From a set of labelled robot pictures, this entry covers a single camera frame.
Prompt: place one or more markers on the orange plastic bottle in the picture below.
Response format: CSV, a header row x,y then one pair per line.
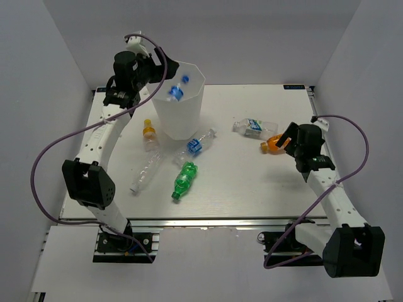
x,y
269,146

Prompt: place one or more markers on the blue sticker right corner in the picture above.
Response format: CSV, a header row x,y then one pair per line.
x,y
293,87

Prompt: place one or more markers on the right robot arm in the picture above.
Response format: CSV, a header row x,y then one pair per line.
x,y
353,248

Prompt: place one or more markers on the long clear plastic bottle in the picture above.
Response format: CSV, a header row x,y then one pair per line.
x,y
147,172

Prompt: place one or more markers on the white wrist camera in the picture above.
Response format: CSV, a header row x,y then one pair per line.
x,y
322,123
134,44

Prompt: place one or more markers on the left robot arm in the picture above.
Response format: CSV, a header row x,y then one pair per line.
x,y
86,176

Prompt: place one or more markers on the green plastic bottle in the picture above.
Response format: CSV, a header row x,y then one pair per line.
x,y
184,180

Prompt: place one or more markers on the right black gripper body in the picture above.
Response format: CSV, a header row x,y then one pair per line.
x,y
296,150

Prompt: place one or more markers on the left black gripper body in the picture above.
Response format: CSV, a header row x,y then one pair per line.
x,y
148,72

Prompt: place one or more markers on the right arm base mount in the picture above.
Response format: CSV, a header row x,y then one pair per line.
x,y
289,253

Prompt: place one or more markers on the small blue label bottle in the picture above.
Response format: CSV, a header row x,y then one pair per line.
x,y
176,92

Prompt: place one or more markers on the clear bottle orange cap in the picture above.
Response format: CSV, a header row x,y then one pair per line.
x,y
150,139

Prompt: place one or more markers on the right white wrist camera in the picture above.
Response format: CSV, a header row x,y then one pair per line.
x,y
322,123

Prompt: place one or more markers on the aluminium front rail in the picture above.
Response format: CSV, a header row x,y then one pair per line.
x,y
210,222

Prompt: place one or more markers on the white octagonal plastic bin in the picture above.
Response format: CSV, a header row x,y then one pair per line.
x,y
180,120

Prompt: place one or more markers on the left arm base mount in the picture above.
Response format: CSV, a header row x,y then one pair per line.
x,y
112,249

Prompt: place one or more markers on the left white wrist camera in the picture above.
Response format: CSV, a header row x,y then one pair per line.
x,y
134,44

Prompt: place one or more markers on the clear bottle green-blue label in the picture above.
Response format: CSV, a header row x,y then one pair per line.
x,y
257,129

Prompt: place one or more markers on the clear bottle blue label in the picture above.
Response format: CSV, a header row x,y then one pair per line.
x,y
194,148

